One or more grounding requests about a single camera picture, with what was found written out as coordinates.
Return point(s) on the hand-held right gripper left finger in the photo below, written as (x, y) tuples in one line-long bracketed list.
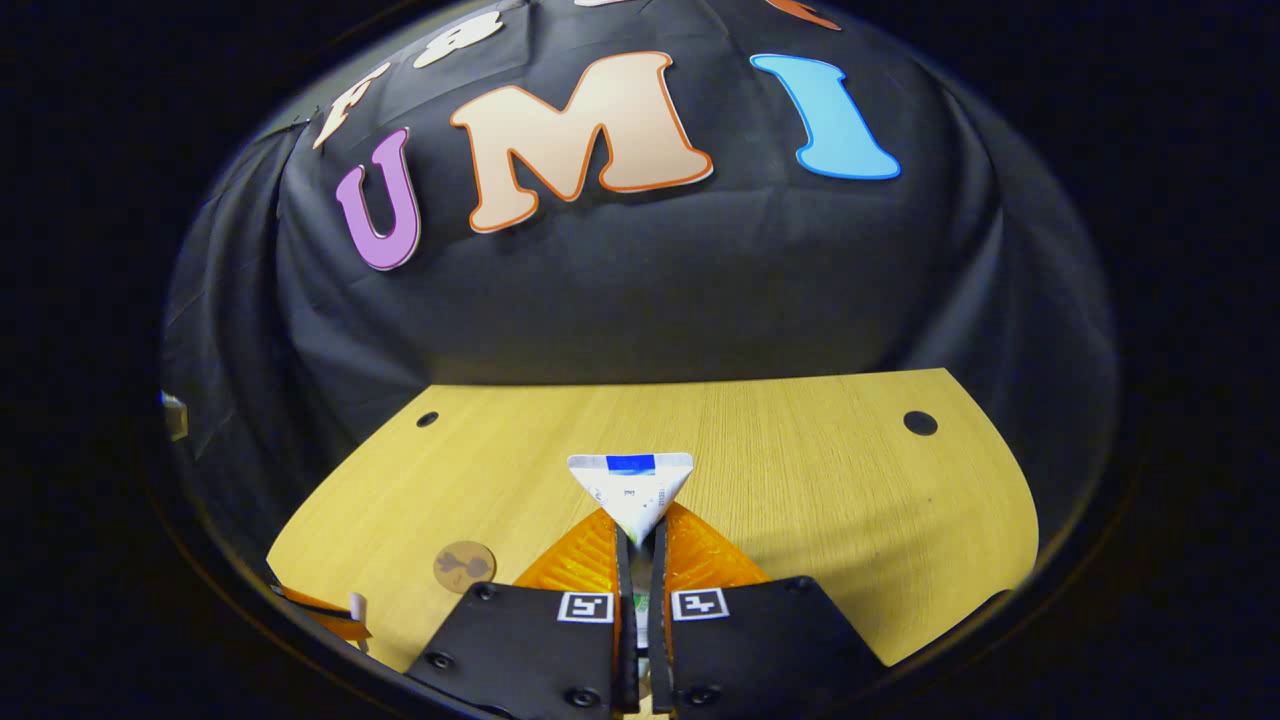
[(520, 650)]

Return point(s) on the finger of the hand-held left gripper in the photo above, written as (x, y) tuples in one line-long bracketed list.
[(325, 610)]

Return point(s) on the white toothpaste tube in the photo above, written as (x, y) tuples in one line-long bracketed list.
[(632, 495)]

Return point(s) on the white toothbrush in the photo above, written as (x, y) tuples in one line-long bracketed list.
[(357, 605)]

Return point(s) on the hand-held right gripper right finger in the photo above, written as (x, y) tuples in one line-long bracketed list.
[(770, 650)]

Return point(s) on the wooden desktop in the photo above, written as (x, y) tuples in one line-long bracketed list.
[(820, 480)]

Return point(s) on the black backdrop cloth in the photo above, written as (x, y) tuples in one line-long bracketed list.
[(650, 280)]

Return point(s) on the round cork coaster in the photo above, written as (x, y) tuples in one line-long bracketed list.
[(462, 566)]

